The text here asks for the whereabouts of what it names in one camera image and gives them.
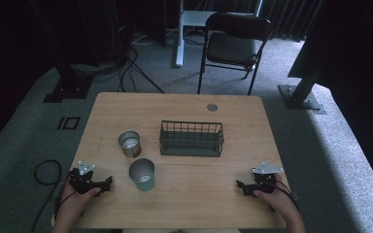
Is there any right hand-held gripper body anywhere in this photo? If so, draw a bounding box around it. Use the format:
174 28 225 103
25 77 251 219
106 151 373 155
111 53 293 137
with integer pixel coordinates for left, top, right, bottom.
251 162 285 195

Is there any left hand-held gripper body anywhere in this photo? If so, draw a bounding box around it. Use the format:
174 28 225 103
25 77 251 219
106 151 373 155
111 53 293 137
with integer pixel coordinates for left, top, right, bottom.
68 160 107 195

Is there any teal metal cup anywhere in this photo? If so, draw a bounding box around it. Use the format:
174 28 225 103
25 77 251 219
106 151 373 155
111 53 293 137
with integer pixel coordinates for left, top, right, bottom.
128 157 156 192

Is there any brown metal cup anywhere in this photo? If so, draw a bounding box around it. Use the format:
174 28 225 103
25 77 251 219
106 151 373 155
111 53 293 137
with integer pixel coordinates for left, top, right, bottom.
118 130 142 159

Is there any dark wire basket rack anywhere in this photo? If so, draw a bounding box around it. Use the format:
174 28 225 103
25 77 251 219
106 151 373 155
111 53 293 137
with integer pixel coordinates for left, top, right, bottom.
159 120 225 158

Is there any person's right hand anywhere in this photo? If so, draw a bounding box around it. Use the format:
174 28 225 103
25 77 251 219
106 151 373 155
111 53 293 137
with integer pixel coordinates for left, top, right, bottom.
253 174 300 224

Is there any person's left hand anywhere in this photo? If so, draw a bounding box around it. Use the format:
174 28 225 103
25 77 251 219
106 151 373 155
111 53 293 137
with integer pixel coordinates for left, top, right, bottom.
55 182 102 227

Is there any black stand with bolted base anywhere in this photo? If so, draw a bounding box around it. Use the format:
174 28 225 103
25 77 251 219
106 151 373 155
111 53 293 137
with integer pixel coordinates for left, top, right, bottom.
278 66 327 116

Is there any black stand with square base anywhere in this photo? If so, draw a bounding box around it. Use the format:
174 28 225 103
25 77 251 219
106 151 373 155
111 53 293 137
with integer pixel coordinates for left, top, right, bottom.
43 64 95 104

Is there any black folding chair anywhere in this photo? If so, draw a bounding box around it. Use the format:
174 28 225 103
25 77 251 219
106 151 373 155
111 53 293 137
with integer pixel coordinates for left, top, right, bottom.
196 12 273 96

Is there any dark pleated curtain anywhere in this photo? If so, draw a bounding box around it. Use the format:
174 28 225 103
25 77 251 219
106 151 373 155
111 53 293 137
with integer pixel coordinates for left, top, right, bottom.
258 0 325 43

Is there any left hand-held gripper cable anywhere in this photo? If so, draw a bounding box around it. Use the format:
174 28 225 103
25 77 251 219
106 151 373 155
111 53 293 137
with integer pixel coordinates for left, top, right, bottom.
53 171 76 221

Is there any hand-held gripper cable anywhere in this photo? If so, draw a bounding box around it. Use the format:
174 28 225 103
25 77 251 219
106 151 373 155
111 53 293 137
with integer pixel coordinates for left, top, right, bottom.
53 171 76 221
273 179 300 212

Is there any right hand-held gripper cable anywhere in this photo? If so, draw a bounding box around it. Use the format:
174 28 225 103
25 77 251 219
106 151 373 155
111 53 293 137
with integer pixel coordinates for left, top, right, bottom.
273 179 300 212

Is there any black looped floor cable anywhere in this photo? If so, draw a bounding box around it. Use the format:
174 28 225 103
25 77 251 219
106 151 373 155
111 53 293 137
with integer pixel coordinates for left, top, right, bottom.
30 159 63 233

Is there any black floor cable bundle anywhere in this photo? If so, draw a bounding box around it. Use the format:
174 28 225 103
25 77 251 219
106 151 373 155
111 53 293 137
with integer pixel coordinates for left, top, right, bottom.
118 47 165 94

